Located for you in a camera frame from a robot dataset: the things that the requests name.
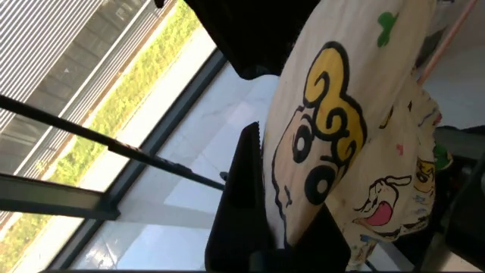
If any black garment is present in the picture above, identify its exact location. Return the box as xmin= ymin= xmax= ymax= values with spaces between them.
xmin=183 ymin=0 xmax=321 ymax=80

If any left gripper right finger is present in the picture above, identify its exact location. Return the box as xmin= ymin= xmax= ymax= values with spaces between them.
xmin=264 ymin=204 xmax=352 ymax=271

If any black clothes rack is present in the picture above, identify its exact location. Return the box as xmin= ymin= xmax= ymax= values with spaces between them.
xmin=0 ymin=94 xmax=228 ymax=192

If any window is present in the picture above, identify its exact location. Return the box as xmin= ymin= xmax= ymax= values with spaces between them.
xmin=0 ymin=0 xmax=228 ymax=271

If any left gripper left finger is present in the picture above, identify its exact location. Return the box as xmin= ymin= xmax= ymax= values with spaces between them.
xmin=204 ymin=121 xmax=276 ymax=271

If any cream printed garment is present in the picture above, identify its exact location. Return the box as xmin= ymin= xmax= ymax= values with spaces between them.
xmin=261 ymin=0 xmax=454 ymax=271

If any pink clothes hanger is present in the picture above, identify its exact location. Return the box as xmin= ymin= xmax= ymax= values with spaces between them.
xmin=416 ymin=0 xmax=479 ymax=86

